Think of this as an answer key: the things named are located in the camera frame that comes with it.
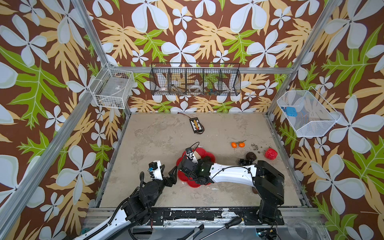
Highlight red flower-shaped fruit bowl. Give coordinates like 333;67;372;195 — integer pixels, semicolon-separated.
177;147;216;188

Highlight dark purple mangosteen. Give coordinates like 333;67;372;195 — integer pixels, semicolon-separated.
246;152;257;165

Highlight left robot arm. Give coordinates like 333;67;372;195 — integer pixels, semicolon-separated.
76;162;178;240

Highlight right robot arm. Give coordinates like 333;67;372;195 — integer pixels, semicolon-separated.
178;158;285;225

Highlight black grape bunch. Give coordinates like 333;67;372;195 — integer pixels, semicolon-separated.
239;159;255;166

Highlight orange tangerines on twig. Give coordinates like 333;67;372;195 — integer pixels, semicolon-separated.
231;141;245;149

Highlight grey pliers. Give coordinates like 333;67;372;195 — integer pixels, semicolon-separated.
178;224;205;240

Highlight blue object in basket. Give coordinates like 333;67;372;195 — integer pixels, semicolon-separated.
284;107;298;117

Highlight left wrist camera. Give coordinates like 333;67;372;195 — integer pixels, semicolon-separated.
148;161;163;181

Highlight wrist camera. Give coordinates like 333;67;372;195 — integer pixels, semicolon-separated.
186;147;197;163
148;161;163;181

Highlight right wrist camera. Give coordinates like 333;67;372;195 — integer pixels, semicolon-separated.
186;147;197;163

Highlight black-handled screwdriver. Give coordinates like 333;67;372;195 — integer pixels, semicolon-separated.
201;217;243;240

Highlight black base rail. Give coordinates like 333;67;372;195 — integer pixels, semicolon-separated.
143;206;262;226

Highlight black wire basket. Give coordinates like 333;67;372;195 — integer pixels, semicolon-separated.
148;63;242;96

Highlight white wire basket left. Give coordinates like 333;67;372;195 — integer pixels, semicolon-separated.
90;68;135;109

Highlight white wire basket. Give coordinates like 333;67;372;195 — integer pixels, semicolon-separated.
277;87;342;138
90;68;135;109

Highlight white wire basket right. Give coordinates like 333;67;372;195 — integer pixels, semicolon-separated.
277;87;342;138

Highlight aluminium frame post back right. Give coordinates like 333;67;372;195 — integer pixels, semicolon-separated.
267;0;341;116

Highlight aluminium frame post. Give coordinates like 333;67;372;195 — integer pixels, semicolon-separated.
267;0;341;116
71;1;132;118

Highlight aluminium frame post back left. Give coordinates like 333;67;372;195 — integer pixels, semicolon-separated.
71;1;132;118

